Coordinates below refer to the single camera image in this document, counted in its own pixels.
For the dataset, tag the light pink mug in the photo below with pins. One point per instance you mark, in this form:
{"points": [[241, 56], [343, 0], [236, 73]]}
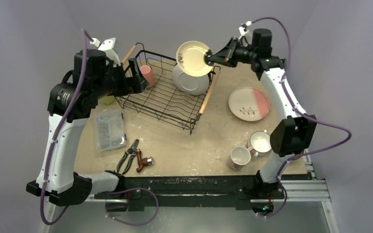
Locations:
{"points": [[238, 158]]}

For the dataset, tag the brown handled tool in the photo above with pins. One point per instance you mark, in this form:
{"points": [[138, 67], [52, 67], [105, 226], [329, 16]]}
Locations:
{"points": [[143, 162]]}

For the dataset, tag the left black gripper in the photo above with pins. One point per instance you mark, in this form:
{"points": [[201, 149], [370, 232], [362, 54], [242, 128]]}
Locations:
{"points": [[130, 85]]}

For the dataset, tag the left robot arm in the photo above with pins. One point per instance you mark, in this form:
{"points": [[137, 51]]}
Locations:
{"points": [[93, 77]]}

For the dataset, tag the cream floral small plate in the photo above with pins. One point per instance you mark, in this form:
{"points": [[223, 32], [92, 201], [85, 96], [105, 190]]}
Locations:
{"points": [[190, 58]]}

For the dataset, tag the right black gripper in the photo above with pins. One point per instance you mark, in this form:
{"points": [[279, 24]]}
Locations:
{"points": [[232, 52]]}

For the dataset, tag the black wire dish rack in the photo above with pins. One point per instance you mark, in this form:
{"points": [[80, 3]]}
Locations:
{"points": [[164, 101]]}

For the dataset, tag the clear plastic screw box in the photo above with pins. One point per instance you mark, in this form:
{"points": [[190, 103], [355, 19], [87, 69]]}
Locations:
{"points": [[109, 130]]}

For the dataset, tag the white enamel mug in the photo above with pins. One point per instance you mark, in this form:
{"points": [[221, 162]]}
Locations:
{"points": [[259, 143]]}

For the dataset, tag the black base frame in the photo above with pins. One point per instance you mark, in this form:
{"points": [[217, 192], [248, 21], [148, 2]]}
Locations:
{"points": [[212, 191]]}

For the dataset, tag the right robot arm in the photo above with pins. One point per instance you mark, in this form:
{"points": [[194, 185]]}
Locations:
{"points": [[294, 133]]}

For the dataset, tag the green mug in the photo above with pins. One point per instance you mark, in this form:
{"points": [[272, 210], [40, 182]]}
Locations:
{"points": [[107, 100]]}

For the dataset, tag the pink rimmed large plate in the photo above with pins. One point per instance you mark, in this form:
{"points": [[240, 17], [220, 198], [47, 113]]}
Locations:
{"points": [[248, 104]]}

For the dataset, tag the black pliers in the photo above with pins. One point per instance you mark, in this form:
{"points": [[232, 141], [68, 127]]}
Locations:
{"points": [[128, 156]]}

